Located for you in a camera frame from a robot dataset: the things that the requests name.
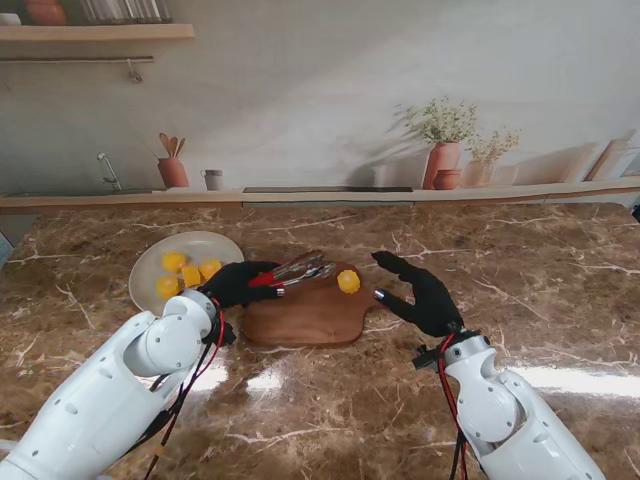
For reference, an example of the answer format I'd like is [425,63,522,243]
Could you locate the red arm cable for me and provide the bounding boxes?
[437,333,471,480]
[144,297,226,480]

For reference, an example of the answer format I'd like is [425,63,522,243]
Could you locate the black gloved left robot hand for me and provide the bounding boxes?
[197,259,286,310]

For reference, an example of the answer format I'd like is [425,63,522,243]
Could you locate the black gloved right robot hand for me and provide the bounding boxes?
[371,250,465,339]

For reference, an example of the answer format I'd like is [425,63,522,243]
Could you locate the red left arm cable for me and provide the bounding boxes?
[144,297,226,480]

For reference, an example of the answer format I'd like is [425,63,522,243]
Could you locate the printed kitchen backdrop banner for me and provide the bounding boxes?
[0,0,640,216]

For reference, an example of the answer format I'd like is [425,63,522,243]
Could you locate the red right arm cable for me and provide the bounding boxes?
[437,333,471,480]

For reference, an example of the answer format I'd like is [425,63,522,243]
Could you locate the brown wooden cutting board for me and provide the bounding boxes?
[241,258,401,350]

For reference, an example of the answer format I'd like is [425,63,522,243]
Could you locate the round cream plate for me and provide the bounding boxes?
[128,230,245,317]

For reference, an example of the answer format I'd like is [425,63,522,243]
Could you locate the red handled metal tongs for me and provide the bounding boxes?
[248,252,337,297]

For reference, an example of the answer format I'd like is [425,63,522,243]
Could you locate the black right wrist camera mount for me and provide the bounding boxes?
[413,344,444,371]

